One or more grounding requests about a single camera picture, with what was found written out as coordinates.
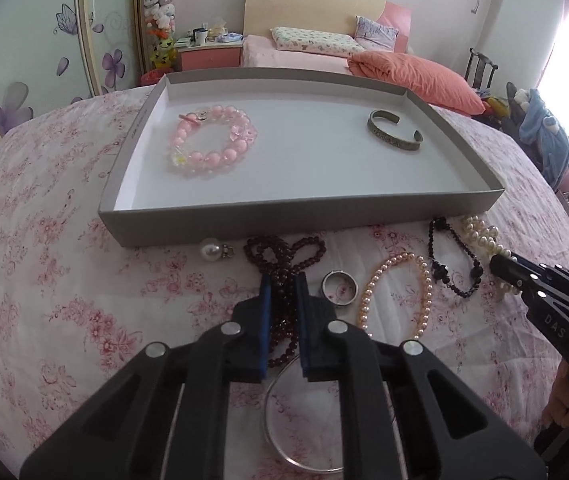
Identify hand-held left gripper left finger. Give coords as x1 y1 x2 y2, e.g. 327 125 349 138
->
19 274 271 480

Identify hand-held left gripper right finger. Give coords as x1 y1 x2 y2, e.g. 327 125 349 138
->
295 271 548 480

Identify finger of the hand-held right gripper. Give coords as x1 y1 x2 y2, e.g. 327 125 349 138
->
489 254 569 313

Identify dark red bead necklace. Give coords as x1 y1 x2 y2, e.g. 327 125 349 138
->
243 235 326 368

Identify wide silver ring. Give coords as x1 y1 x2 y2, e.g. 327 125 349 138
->
321 270 360 307

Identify pink pearl bracelet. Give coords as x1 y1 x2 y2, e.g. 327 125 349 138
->
358 253 434 343

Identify black bead bracelet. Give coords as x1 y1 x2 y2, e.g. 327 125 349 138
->
428 216 483 300

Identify pearl earring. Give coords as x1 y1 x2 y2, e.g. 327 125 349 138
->
199 238 235 264

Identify thin silver bangle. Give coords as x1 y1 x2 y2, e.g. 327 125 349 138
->
263 352 398 474

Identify grey cardboard tray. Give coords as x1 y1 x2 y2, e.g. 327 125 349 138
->
98 67 506 249

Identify blue plush garment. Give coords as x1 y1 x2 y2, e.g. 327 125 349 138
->
519 88 569 186

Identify dark wooden chair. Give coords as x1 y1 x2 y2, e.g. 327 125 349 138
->
465 48 498 92

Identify folded salmon quilt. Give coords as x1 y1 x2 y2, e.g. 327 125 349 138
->
348 50 485 116

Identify pink and cream nightstand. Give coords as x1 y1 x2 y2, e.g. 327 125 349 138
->
177 35 244 72

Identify purple print pillow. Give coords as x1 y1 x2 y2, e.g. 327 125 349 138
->
355 16 399 53

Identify floral print pillow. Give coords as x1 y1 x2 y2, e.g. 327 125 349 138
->
270 26 368 59

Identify bed with cream headboard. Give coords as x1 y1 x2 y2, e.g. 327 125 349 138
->
241 0 485 116

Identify plush toy display tube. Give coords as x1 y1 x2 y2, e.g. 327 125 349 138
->
139 0 178 73

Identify flower print sliding wardrobe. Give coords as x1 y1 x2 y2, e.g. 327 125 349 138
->
0 0 146 148

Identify pink bead bracelet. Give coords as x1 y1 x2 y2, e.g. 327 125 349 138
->
168 104 258 177

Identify bronze cuff bracelet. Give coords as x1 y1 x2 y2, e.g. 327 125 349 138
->
367 109 424 152

